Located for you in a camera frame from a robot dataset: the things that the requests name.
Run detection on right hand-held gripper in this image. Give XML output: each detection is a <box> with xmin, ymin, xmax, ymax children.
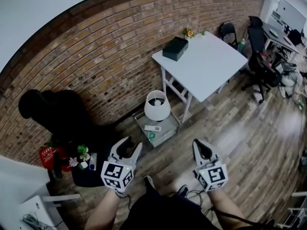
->
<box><xmin>193</xmin><ymin>139</ymin><xmax>227</xmax><ymax>193</ymax></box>

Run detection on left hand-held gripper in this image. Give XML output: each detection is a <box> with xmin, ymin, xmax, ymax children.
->
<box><xmin>100</xmin><ymin>137</ymin><xmax>143</xmax><ymax>192</ymax></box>

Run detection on white table lamp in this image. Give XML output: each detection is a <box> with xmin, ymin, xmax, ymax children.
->
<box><xmin>143</xmin><ymin>90</ymin><xmax>171</xmax><ymax>123</ymax></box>

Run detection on person's left forearm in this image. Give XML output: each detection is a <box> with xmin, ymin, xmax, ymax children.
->
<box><xmin>90</xmin><ymin>189</ymin><xmax>122</xmax><ymax>230</ymax></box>

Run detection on person's right forearm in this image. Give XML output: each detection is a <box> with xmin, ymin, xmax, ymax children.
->
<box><xmin>207</xmin><ymin>188</ymin><xmax>243</xmax><ymax>230</ymax></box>

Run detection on white phone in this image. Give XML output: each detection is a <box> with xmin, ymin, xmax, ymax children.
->
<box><xmin>89</xmin><ymin>152</ymin><xmax>98</xmax><ymax>171</ymax></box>

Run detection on person's left shoe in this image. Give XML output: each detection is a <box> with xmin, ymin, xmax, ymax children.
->
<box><xmin>143</xmin><ymin>175</ymin><xmax>156</xmax><ymax>194</ymax></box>

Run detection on person's shoe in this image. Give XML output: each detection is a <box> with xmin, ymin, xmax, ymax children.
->
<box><xmin>177</xmin><ymin>184</ymin><xmax>190</xmax><ymax>197</ymax></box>
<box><xmin>143</xmin><ymin>175</ymin><xmax>156</xmax><ymax>194</ymax></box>

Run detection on small grey side table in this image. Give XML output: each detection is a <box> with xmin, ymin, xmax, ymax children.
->
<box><xmin>131</xmin><ymin>111</ymin><xmax>180</xmax><ymax>148</ymax></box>

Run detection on person's right shoe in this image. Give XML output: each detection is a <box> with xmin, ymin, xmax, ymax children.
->
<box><xmin>177</xmin><ymin>184</ymin><xmax>190</xmax><ymax>197</ymax></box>

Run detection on black low table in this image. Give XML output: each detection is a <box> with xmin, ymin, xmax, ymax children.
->
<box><xmin>71</xmin><ymin>142</ymin><xmax>116</xmax><ymax>188</ymax></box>

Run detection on green plant in white pot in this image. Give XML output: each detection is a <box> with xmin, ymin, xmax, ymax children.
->
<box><xmin>76</xmin><ymin>145</ymin><xmax>91</xmax><ymax>170</ymax></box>

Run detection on person's legs in dark trousers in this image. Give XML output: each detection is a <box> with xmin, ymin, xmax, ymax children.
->
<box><xmin>119</xmin><ymin>188</ymin><xmax>216</xmax><ymax>230</ymax></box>

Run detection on black flat bar device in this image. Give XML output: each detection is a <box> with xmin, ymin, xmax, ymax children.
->
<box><xmin>53</xmin><ymin>152</ymin><xmax>63</xmax><ymax>179</ymax></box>

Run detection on black sofa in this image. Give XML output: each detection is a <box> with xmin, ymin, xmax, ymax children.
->
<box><xmin>18</xmin><ymin>89</ymin><xmax>96</xmax><ymax>153</ymax></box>

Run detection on red box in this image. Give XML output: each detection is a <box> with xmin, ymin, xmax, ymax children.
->
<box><xmin>39</xmin><ymin>145</ymin><xmax>72</xmax><ymax>172</ymax></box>

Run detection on white square table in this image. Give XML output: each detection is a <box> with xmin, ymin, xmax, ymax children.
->
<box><xmin>152</xmin><ymin>31</ymin><xmax>249</xmax><ymax>124</ymax></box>

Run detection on black rectangular box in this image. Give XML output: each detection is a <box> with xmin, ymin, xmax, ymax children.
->
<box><xmin>162</xmin><ymin>36</ymin><xmax>189</xmax><ymax>62</ymax></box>

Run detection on white metal rack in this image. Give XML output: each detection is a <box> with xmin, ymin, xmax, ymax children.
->
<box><xmin>285</xmin><ymin>190</ymin><xmax>307</xmax><ymax>230</ymax></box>

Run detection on black office chair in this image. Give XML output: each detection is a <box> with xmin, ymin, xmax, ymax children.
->
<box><xmin>241</xmin><ymin>15</ymin><xmax>283</xmax><ymax>104</ymax></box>

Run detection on white cabinet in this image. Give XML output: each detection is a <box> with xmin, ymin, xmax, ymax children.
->
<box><xmin>0</xmin><ymin>156</ymin><xmax>82</xmax><ymax>230</ymax></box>

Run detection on orange flower bouquet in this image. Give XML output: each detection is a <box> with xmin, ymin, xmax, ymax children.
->
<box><xmin>182</xmin><ymin>28</ymin><xmax>195</xmax><ymax>40</ymax></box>

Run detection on black folding chair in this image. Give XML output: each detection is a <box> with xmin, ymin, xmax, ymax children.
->
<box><xmin>220</xmin><ymin>22</ymin><xmax>240</xmax><ymax>51</ymax></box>

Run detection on grey office desk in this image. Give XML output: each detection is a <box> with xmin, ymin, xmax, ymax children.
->
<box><xmin>261</xmin><ymin>22</ymin><xmax>300</xmax><ymax>62</ymax></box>

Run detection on white board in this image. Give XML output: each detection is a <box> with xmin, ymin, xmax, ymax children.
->
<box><xmin>275</xmin><ymin>0</ymin><xmax>307</xmax><ymax>32</ymax></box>

